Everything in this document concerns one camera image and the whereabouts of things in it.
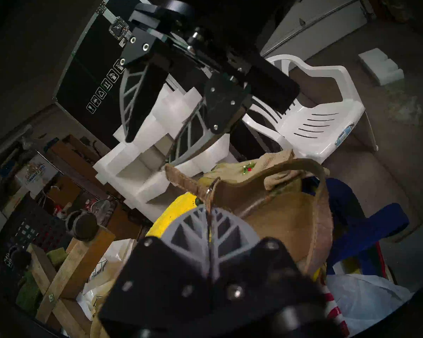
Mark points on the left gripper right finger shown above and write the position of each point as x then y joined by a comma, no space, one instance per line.
261,281

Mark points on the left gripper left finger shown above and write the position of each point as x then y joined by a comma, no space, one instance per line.
162,281

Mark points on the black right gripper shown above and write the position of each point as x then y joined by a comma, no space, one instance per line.
232,34

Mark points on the tan flower sandal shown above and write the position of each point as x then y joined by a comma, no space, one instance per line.
285,214

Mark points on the white printed shopping bag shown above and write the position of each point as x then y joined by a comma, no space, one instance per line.
105,267

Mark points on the yellow towel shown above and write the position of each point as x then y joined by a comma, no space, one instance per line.
176,207

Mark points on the white foam packing insert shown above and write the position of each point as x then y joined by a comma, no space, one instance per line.
127,164

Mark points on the wooden cross caster dolly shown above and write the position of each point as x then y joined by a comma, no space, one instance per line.
74,267

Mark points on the tan green-fingered garden glove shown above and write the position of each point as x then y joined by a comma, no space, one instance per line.
239,170

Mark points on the black flight case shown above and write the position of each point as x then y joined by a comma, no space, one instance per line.
91,76

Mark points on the white red-print plastic bag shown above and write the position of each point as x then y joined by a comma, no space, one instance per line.
366,298

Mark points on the blue tote bag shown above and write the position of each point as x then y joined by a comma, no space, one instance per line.
366,231

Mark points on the small brown cardboard box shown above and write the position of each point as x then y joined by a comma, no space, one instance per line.
63,191

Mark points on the green knit glove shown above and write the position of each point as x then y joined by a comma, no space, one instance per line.
28,291

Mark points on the white plastic chair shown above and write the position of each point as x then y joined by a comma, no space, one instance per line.
320,122

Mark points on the dark plastic mesh basket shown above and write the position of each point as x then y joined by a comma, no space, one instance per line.
31,221

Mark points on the white metal cabinet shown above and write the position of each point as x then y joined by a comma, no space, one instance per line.
320,20

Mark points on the small white foam piece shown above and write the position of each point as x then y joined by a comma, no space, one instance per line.
380,66

